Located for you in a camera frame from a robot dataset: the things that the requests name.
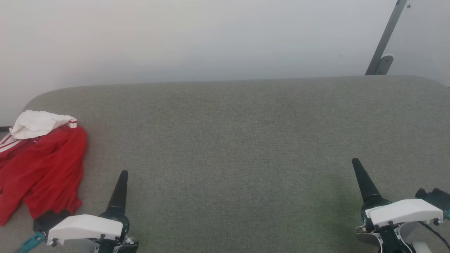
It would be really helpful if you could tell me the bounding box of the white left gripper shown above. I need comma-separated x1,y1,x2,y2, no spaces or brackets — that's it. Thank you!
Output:
47,170,130,247

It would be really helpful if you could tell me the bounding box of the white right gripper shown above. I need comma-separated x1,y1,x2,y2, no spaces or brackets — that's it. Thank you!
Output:
352,157,444,233

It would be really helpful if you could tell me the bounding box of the red and white jersey shirt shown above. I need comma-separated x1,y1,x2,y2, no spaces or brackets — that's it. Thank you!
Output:
0,110,88,227

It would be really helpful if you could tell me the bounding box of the grey-green fabric sofa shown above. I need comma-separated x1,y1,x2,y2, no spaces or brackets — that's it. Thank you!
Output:
0,75,450,253

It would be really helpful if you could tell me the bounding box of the grey metal pole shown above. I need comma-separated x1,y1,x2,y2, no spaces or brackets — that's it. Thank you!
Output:
365,0,408,76

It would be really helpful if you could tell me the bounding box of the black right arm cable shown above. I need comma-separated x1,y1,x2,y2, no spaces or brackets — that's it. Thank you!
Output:
418,221,450,251

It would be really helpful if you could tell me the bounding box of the teal left camera connector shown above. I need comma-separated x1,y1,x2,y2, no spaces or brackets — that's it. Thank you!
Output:
16,231,47,253

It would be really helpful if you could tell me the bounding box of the grey metal bracket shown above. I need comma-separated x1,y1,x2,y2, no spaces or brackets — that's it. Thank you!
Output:
374,55,394,76

